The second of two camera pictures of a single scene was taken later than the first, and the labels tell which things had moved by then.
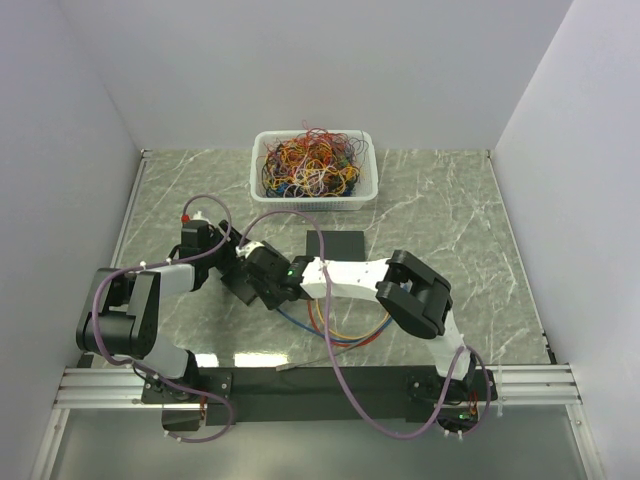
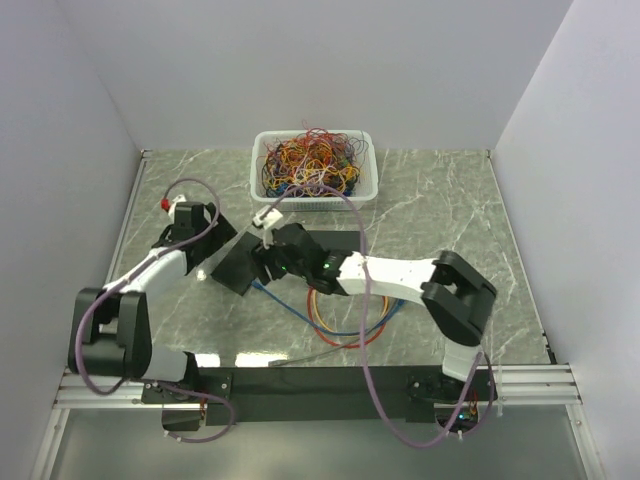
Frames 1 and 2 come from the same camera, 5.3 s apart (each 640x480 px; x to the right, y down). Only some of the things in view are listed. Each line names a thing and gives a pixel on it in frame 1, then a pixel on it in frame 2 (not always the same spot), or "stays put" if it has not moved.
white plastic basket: (366, 189) stays put
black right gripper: (272, 302) → (265, 256)
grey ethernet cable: (291, 365) → (281, 362)
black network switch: (346, 245) stays put
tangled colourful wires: (313, 163) stays put
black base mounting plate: (320, 395) stays put
